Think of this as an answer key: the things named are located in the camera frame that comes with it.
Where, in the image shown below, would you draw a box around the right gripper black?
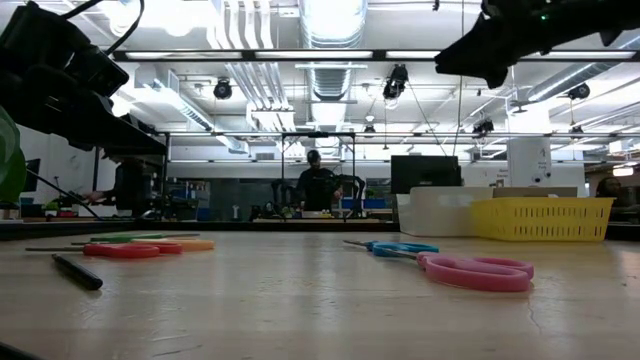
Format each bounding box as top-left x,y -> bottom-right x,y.
434,0 -> 556,90

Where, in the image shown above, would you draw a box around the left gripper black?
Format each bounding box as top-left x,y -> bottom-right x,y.
19,62 -> 169,157

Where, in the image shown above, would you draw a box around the blue scissors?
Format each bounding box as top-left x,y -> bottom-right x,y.
343,238 -> 440,259

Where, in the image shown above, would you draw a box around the person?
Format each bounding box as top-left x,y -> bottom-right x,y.
293,148 -> 347,213
594,176 -> 634,211
82,149 -> 154,219

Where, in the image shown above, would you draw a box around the green scissors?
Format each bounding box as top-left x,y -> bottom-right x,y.
89,232 -> 201,244

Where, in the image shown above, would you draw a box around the red scissors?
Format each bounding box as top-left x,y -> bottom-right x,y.
24,242 -> 185,259

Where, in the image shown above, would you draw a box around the white column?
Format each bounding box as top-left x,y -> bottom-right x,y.
507,137 -> 553,189

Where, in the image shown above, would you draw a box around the green leafy plant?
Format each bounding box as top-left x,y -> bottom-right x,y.
0,107 -> 28,206

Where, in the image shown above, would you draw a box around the orange scissors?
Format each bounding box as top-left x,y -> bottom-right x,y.
69,238 -> 216,253

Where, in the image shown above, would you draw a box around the black background monitor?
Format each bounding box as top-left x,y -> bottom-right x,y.
389,154 -> 462,195

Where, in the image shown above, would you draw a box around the white plastic bin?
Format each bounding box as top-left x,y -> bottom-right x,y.
397,186 -> 497,238

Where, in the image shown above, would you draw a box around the yellow plastic basket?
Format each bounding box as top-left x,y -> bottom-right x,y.
469,196 -> 616,243

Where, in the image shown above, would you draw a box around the pink scissors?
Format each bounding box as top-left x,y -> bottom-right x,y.
384,248 -> 535,293

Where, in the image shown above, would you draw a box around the black overhead camera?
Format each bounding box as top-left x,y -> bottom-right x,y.
382,63 -> 410,100

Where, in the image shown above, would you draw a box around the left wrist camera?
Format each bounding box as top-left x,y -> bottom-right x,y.
60,43 -> 131,99

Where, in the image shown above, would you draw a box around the background black station frame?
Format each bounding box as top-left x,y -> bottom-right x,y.
279,130 -> 358,221

